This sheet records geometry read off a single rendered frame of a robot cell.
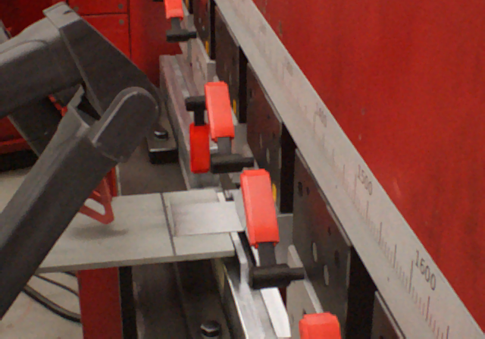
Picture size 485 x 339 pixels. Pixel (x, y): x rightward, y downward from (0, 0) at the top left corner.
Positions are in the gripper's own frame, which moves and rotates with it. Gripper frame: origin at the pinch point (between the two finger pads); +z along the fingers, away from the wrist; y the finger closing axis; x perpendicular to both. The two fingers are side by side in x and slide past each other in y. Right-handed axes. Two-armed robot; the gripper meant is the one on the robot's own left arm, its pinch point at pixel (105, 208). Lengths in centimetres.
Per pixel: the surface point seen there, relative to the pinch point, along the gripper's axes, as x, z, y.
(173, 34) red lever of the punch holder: -20.2, -14.3, 5.1
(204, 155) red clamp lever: -17.2, -6.9, -15.8
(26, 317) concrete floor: 72, 79, 127
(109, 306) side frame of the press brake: 36, 65, 85
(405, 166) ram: -32, -28, -72
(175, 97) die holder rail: -11, 14, 55
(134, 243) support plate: -1.3, 4.5, -4.6
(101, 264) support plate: 2.8, 2.6, -8.4
